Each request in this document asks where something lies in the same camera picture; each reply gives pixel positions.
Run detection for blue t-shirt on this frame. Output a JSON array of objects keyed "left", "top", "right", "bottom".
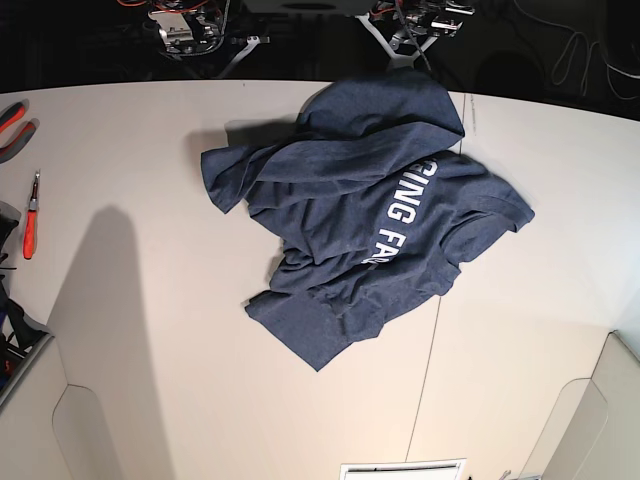
[{"left": 200, "top": 69, "right": 534, "bottom": 370}]

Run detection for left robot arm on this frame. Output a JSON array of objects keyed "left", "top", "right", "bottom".
[{"left": 356, "top": 0, "right": 478, "bottom": 73}]

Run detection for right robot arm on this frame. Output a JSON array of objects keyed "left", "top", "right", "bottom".
[{"left": 118, "top": 1, "right": 271, "bottom": 80}]

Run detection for dark clutter at left edge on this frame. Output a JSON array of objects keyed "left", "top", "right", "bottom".
[{"left": 1, "top": 202, "right": 47, "bottom": 391}]

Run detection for orange grey pliers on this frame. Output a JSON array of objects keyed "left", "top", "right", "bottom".
[{"left": 1, "top": 100, "right": 38, "bottom": 164}]

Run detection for orange handled screwdriver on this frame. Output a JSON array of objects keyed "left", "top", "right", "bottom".
[{"left": 22, "top": 170, "right": 41, "bottom": 260}]

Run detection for white cable on floor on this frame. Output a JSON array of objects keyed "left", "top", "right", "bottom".
[{"left": 509, "top": 0, "right": 640, "bottom": 101}]

